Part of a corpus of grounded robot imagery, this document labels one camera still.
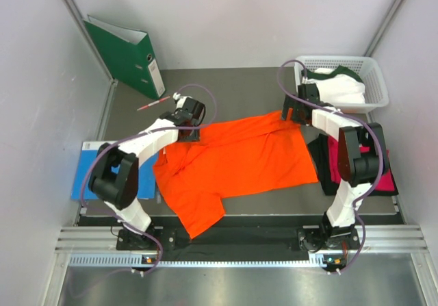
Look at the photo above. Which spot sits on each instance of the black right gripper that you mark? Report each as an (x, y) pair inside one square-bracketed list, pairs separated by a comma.
[(292, 103)]

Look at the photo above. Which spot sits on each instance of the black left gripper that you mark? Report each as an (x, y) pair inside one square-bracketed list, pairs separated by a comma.
[(194, 137)]

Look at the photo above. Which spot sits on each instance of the orange t shirt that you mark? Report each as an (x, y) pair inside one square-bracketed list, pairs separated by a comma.
[(235, 158)]

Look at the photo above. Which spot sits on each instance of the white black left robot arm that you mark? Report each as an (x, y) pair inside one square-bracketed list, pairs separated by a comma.
[(115, 173)]

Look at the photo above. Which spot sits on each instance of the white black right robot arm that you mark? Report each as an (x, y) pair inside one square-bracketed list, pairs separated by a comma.
[(361, 154)]

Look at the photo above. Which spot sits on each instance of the red white pen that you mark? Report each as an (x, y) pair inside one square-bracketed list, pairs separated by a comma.
[(153, 103)]

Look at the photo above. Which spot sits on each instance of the black folded t shirt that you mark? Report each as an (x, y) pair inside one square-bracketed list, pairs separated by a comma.
[(318, 149)]

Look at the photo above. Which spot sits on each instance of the dark green t shirt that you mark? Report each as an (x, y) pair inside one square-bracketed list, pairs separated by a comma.
[(328, 73)]

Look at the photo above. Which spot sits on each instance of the white folded t shirt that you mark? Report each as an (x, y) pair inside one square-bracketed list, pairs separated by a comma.
[(340, 90)]

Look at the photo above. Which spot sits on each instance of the white plastic basket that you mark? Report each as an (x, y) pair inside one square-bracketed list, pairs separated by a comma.
[(376, 94)]

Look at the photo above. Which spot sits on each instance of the blue clip file folder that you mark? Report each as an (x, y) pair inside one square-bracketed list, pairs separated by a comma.
[(89, 150)]

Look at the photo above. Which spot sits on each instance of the green lever arch binder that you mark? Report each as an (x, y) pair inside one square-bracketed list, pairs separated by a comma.
[(129, 56)]

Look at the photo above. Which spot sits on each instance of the magenta folded t shirt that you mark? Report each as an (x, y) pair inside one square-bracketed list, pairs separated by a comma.
[(386, 184)]

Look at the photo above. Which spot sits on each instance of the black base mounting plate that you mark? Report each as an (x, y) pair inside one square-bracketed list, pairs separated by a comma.
[(233, 244)]

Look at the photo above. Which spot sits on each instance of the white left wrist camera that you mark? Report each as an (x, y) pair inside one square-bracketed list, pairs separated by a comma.
[(179, 99)]

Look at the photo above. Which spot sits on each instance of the aluminium rail frame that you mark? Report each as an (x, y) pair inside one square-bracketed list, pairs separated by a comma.
[(96, 246)]

